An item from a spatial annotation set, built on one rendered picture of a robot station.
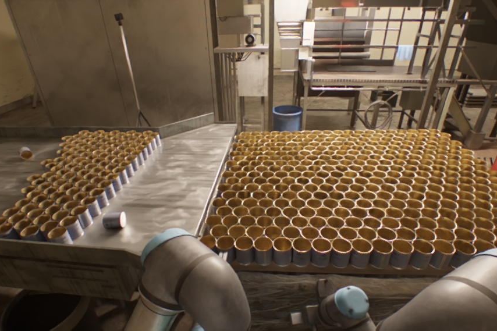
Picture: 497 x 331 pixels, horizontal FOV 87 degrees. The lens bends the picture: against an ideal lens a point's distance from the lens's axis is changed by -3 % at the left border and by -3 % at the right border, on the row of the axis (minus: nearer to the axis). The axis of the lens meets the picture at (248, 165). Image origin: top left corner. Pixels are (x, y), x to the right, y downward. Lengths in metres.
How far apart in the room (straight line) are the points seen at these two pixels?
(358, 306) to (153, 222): 0.91
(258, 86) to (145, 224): 2.80
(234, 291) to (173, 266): 0.12
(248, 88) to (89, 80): 2.09
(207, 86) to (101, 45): 1.38
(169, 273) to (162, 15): 3.26
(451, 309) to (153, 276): 0.48
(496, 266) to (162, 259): 0.53
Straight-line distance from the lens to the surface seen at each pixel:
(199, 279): 0.52
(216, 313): 0.53
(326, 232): 1.11
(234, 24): 3.24
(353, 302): 0.78
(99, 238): 1.34
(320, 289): 0.91
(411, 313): 0.44
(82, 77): 4.24
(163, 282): 0.58
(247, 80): 3.76
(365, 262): 1.07
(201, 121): 2.28
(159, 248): 0.59
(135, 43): 3.76
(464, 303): 0.42
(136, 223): 1.35
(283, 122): 4.00
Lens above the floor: 1.90
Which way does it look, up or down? 30 degrees down
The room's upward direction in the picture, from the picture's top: 2 degrees counter-clockwise
